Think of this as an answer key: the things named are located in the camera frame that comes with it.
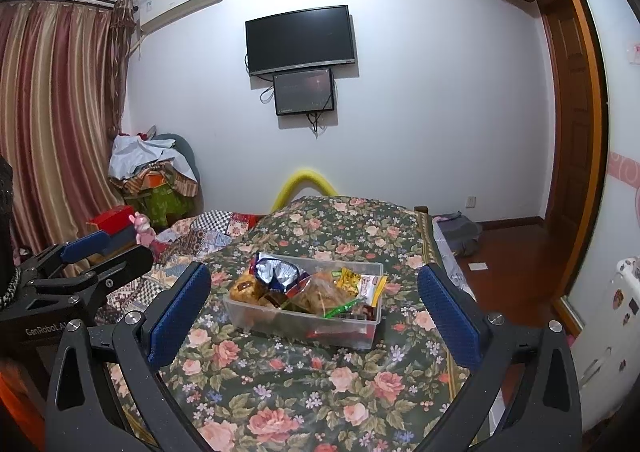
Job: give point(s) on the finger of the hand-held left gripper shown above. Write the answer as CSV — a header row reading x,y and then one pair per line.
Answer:
x,y
125,264
85,244

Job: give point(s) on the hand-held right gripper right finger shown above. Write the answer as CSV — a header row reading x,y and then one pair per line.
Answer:
x,y
447,317

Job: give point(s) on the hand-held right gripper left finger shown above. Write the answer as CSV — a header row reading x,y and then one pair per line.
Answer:
x,y
180,317

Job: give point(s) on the clear plastic container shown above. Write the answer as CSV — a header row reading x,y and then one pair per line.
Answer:
x,y
250,322

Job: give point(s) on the orange rice cracker packet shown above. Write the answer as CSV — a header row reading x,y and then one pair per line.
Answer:
x,y
245,289

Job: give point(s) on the yellow snack packet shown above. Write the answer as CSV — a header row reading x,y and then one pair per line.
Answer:
x,y
349,279

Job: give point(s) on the clear bag of brown snacks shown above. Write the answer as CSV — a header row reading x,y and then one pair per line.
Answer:
x,y
320,294

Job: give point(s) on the dark blue box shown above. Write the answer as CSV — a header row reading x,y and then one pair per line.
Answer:
x,y
122,239

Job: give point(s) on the red box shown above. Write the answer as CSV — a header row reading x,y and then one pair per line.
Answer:
x,y
110,219

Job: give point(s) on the pink plush toy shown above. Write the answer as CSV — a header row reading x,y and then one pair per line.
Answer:
x,y
142,229

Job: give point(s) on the white paper sheet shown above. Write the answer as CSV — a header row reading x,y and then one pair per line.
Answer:
x,y
478,266

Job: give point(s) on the green cloth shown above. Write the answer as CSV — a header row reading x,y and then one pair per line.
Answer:
x,y
160,204

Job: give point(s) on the patchwork quilt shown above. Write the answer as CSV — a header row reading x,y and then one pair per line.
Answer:
x,y
200,237

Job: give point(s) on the white red snack packet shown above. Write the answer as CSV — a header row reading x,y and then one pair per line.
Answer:
x,y
372,288

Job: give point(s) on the grey bag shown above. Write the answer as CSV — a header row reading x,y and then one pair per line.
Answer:
x,y
460,234

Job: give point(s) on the pile of clothes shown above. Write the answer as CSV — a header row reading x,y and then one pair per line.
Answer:
x,y
135,157

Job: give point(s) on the green snack packet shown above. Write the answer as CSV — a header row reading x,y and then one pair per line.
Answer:
x,y
342,308

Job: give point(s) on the blue silver snack packet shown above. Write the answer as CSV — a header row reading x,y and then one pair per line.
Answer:
x,y
280,274

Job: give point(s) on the grey chair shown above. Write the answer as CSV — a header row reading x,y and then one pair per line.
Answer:
x,y
187,167

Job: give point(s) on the striped curtain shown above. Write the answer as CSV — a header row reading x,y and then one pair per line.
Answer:
x,y
55,107

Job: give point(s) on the floral blanket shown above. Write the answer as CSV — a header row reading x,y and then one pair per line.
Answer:
x,y
300,392

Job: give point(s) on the white appliance with stickers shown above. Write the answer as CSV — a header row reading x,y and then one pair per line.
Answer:
x,y
610,332

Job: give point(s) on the yellow foam tube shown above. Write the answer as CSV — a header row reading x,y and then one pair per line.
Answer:
x,y
305,174

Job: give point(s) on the wooden door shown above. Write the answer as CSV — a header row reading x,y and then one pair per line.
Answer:
x,y
570,132

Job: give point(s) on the white wall outlet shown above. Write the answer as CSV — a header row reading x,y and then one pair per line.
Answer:
x,y
471,201

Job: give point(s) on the pink wall sticker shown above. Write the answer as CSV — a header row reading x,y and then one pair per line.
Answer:
x,y
625,172

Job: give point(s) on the small black wall monitor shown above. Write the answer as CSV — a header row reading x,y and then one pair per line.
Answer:
x,y
302,92

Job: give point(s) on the black wall television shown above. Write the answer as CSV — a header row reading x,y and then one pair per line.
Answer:
x,y
300,39

